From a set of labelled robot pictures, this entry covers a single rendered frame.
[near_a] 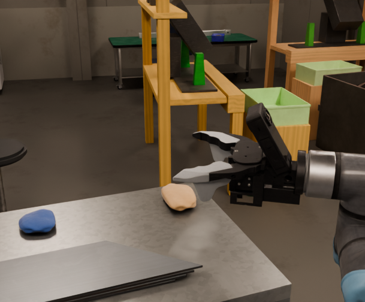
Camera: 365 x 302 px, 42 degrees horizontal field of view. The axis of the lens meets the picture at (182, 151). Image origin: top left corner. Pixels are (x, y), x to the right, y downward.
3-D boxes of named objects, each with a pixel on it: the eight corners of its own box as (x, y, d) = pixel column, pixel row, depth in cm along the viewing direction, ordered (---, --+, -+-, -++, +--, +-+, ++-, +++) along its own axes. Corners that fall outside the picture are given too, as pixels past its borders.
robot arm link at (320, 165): (336, 167, 70) (334, 141, 77) (304, 164, 71) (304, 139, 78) (330, 208, 74) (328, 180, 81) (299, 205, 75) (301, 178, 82)
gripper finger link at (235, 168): (213, 186, 72) (264, 173, 75) (213, 178, 71) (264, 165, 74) (200, 171, 76) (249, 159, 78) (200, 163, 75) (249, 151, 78)
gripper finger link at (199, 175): (181, 213, 73) (234, 198, 76) (180, 181, 71) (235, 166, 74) (173, 202, 76) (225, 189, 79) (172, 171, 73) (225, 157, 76)
